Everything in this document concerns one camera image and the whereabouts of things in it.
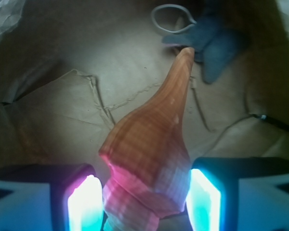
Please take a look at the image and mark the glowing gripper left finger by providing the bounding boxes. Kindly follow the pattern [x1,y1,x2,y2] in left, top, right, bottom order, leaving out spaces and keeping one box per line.
[0,164,104,231]

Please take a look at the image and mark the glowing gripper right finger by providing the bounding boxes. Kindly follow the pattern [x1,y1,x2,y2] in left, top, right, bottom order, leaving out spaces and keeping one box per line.
[186,157,289,231]

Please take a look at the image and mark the orange spiral sea shell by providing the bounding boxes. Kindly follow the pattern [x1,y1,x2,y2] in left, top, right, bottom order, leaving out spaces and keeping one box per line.
[99,48,195,231]

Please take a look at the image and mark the brown paper bag tray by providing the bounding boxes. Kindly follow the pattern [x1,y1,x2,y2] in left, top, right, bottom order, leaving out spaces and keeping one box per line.
[0,0,289,181]

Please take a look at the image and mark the grey plush mouse toy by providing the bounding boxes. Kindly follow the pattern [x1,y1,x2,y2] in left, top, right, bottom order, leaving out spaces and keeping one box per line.
[162,9,249,84]

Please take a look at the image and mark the white rubber band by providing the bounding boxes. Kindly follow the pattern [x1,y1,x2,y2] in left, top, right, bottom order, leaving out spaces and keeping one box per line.
[150,4,197,34]

